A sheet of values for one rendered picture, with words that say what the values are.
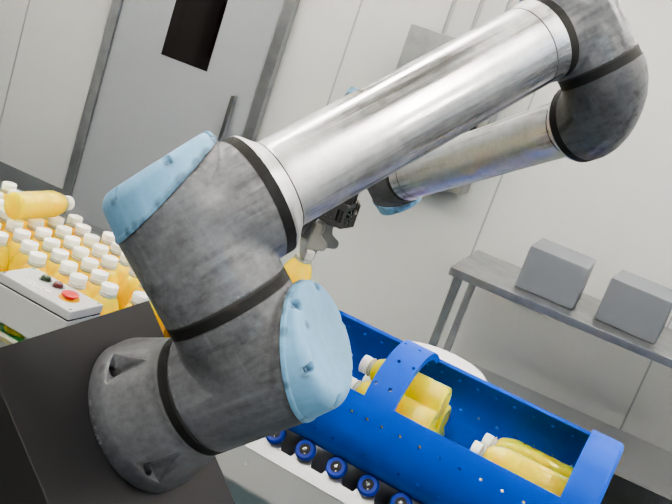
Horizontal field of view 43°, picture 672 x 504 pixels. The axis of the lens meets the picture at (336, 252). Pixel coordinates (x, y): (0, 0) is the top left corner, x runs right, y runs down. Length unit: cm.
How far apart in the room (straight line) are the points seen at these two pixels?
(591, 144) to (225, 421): 64
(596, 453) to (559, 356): 349
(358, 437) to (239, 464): 29
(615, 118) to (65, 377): 78
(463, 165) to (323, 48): 395
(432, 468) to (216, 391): 80
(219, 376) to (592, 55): 64
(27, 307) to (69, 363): 83
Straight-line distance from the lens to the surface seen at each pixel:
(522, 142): 134
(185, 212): 90
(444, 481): 168
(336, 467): 179
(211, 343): 93
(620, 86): 121
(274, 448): 185
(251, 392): 93
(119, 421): 101
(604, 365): 514
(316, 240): 181
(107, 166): 601
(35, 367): 99
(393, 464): 171
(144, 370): 101
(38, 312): 183
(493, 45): 111
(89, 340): 107
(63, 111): 627
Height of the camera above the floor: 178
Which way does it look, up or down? 14 degrees down
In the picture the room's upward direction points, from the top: 19 degrees clockwise
